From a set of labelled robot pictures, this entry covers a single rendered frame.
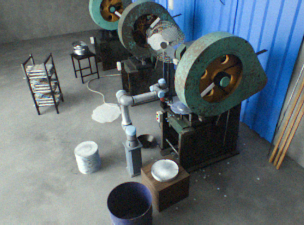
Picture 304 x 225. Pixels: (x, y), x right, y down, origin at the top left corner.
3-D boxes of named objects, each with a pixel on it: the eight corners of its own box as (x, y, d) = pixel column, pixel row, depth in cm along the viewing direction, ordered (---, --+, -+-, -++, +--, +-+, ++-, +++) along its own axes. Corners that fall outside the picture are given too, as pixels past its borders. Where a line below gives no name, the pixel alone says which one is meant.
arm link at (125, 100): (121, 101, 262) (164, 89, 276) (118, 96, 271) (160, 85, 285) (123, 110, 269) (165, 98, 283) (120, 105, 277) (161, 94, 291)
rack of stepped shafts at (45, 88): (61, 114, 445) (47, 62, 392) (34, 115, 443) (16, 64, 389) (66, 100, 480) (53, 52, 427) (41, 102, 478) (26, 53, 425)
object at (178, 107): (197, 103, 313) (197, 102, 312) (192, 116, 290) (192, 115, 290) (174, 100, 321) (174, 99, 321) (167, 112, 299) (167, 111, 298)
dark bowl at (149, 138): (140, 153, 355) (139, 150, 351) (132, 141, 377) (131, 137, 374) (159, 147, 364) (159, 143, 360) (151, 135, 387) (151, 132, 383)
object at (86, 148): (82, 160, 306) (82, 160, 305) (69, 149, 323) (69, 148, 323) (102, 148, 322) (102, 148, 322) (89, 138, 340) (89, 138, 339)
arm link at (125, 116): (125, 135, 302) (118, 96, 271) (121, 129, 313) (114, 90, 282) (134, 132, 305) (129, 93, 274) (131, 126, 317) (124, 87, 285)
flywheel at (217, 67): (264, 80, 260) (211, 127, 263) (250, 72, 276) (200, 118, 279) (243, 26, 214) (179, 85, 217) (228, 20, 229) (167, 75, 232)
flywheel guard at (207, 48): (182, 126, 252) (186, 45, 206) (169, 112, 274) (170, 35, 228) (263, 101, 286) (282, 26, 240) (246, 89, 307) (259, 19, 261)
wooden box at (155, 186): (158, 212, 277) (158, 191, 258) (142, 188, 305) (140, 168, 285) (188, 196, 294) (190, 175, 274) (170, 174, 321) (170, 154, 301)
